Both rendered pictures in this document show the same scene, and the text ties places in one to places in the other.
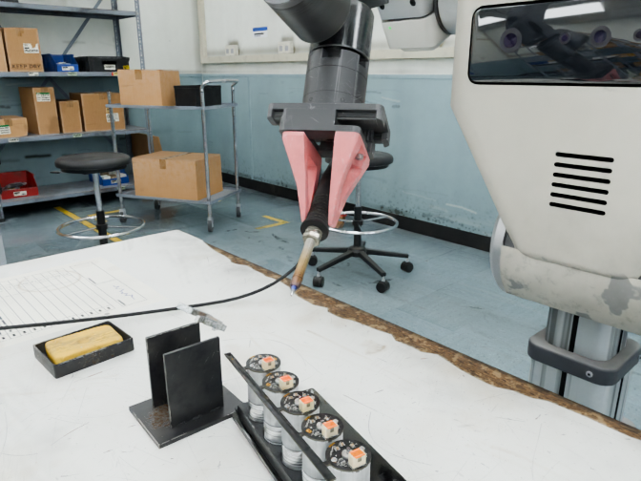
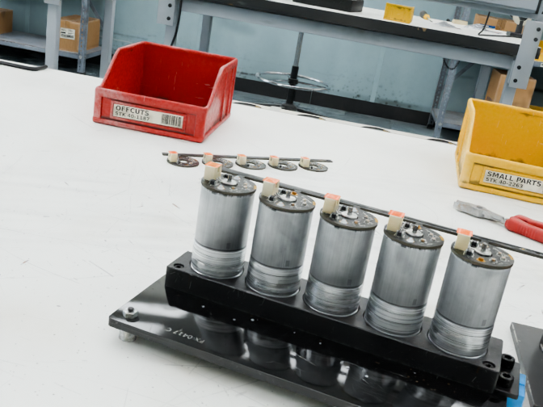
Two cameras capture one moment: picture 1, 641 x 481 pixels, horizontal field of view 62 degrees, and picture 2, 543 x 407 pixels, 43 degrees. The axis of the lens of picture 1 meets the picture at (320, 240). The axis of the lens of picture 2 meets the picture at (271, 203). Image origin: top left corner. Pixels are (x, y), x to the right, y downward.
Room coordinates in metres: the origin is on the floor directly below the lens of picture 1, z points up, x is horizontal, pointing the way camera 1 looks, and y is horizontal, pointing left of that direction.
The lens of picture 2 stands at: (0.47, -0.20, 0.91)
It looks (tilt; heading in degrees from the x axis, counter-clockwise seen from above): 20 degrees down; 137
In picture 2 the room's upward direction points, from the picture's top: 10 degrees clockwise
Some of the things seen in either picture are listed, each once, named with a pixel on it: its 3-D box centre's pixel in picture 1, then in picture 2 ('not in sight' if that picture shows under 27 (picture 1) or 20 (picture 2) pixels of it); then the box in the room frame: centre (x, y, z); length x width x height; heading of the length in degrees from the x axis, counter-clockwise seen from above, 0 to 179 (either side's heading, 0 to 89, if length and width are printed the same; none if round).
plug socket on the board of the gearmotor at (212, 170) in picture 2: (356, 457); (214, 172); (0.24, -0.02, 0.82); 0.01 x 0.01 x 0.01; 30
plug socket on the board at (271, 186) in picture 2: (329, 428); (272, 187); (0.26, 0.00, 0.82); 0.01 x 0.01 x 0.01; 30
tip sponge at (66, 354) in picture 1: (84, 346); not in sight; (0.46, 0.23, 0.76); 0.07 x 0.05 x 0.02; 135
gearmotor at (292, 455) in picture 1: (300, 434); (338, 268); (0.29, 0.01, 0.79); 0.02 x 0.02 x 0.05
